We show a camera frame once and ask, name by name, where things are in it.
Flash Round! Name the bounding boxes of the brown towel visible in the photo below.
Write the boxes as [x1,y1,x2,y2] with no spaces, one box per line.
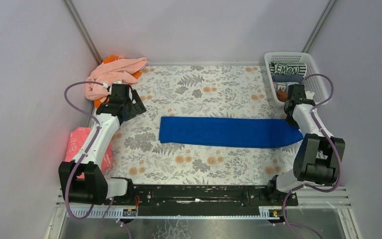
[277,89,288,102]

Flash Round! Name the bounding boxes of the orange blue rabbit towel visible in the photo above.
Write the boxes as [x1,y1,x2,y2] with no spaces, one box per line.
[273,82,291,93]

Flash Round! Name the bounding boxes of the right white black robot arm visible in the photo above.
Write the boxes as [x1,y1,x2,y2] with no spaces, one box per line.
[266,84,345,201]

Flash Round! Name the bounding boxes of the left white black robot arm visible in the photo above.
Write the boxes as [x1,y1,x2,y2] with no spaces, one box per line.
[58,83,146,205]

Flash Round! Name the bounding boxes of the dark blue rolled towel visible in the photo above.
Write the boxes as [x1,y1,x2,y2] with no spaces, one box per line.
[272,75,304,84]

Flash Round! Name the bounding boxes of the white plastic basket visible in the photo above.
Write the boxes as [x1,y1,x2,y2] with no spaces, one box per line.
[264,52,329,106]

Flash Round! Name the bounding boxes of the striped lemon rolled towel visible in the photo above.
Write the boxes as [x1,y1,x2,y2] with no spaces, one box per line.
[269,61,307,76]

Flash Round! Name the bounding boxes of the light pink towel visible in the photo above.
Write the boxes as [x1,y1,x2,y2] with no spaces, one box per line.
[85,57,149,101]

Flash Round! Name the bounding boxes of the pink patterned towel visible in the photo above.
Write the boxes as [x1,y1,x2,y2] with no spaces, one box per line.
[65,127,113,172]

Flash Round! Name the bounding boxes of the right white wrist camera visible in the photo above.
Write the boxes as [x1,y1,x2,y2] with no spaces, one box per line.
[305,91,315,100]

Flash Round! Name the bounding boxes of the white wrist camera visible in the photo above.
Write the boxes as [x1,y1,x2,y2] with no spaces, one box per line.
[305,91,315,100]
[102,83,117,97]

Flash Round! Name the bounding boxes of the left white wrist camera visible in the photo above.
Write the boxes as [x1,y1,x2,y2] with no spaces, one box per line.
[102,83,117,97]

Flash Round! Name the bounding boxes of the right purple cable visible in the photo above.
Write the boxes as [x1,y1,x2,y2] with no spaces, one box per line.
[282,73,343,239]

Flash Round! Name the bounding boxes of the purple cable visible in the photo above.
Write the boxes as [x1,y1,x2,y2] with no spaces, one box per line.
[64,81,114,239]
[282,73,343,239]

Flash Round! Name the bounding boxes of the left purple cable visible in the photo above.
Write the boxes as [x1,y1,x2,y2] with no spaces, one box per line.
[64,81,114,239]

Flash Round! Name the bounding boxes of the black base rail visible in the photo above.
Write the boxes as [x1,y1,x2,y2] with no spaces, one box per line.
[103,184,299,217]

